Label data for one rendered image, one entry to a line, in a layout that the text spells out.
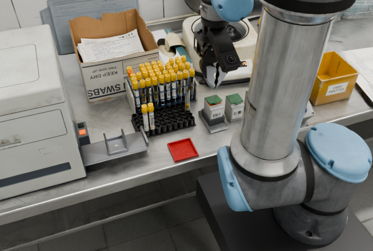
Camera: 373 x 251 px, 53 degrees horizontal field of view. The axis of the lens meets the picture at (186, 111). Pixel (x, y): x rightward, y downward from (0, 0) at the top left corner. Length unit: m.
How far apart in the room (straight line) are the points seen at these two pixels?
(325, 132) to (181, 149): 0.45
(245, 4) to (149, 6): 0.76
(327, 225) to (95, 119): 0.70
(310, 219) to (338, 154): 0.17
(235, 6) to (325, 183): 0.36
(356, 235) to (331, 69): 0.64
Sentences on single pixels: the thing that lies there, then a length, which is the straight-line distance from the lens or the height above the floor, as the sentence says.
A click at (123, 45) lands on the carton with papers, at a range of 1.34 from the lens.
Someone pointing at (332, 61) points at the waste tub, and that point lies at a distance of 1.33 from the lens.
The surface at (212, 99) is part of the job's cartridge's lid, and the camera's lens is 1.06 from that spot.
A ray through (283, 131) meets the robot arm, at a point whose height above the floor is 1.26.
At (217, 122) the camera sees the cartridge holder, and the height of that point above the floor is 0.89.
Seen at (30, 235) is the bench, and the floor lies 0.27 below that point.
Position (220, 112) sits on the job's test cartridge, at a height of 0.93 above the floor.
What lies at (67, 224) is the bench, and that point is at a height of 0.27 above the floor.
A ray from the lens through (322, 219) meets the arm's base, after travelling 0.78.
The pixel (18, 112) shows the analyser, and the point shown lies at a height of 1.13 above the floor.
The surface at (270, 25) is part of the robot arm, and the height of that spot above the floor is 1.42.
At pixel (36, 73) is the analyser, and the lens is 0.85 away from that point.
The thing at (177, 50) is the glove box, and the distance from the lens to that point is 1.29.
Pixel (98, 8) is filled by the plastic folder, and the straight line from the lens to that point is 1.42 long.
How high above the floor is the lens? 1.64
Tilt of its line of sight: 42 degrees down
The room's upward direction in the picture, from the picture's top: straight up
